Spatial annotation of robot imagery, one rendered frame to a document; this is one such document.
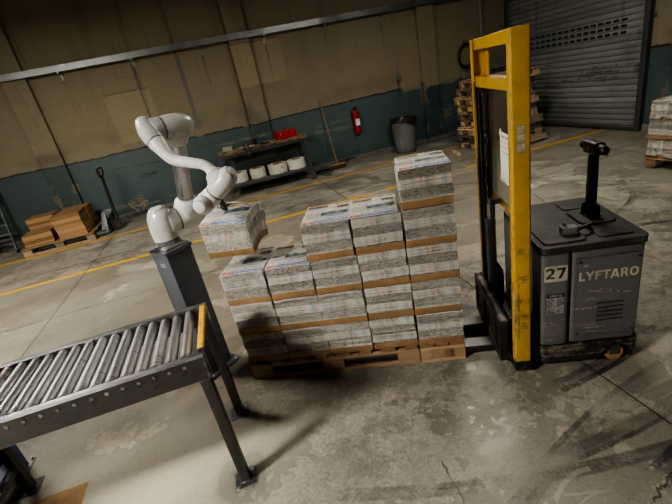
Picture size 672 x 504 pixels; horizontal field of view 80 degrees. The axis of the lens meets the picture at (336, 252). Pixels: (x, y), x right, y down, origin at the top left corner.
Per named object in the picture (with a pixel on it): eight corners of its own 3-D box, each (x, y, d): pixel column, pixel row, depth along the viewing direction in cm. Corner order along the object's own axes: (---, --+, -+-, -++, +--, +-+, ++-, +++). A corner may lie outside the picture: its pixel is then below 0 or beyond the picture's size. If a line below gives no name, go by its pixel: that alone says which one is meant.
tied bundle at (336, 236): (315, 239, 274) (307, 207, 265) (357, 232, 270) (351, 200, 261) (307, 263, 240) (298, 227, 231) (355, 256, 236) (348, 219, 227)
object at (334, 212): (308, 208, 264) (308, 206, 264) (351, 201, 260) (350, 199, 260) (299, 227, 231) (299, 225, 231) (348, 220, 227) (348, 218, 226)
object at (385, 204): (350, 201, 260) (350, 199, 259) (394, 193, 256) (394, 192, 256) (348, 220, 226) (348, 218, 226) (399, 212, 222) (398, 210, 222)
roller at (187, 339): (191, 319, 223) (196, 312, 222) (186, 369, 181) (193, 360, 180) (183, 315, 221) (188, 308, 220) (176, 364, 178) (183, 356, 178)
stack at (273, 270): (267, 345, 315) (236, 250, 283) (416, 329, 298) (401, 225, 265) (253, 380, 280) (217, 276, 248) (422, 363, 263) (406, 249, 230)
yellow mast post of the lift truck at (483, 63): (483, 296, 303) (468, 40, 234) (495, 295, 301) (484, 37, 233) (486, 303, 294) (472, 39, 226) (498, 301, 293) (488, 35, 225)
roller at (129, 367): (134, 327, 215) (140, 334, 217) (115, 381, 173) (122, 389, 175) (143, 322, 216) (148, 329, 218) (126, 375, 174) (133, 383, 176)
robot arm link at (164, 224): (150, 241, 265) (137, 210, 256) (175, 231, 276) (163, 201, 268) (160, 244, 254) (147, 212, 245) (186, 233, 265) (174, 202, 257)
